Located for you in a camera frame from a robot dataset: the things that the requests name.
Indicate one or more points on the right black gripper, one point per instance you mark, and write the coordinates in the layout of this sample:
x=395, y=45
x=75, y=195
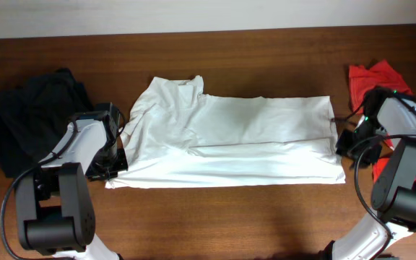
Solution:
x=341, y=146

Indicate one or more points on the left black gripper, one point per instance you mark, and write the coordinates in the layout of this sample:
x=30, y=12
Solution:
x=121, y=165

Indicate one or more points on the white printed t-shirt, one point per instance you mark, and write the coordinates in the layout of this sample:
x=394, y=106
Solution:
x=180, y=137

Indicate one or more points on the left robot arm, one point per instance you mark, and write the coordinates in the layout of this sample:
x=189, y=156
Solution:
x=55, y=215

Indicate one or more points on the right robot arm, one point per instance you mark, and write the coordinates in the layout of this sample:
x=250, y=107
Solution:
x=391, y=212

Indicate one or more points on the black folded clothes pile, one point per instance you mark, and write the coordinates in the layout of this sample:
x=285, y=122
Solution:
x=33, y=118

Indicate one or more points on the red t-shirt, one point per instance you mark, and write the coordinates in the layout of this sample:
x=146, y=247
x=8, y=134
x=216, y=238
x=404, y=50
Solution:
x=363, y=79

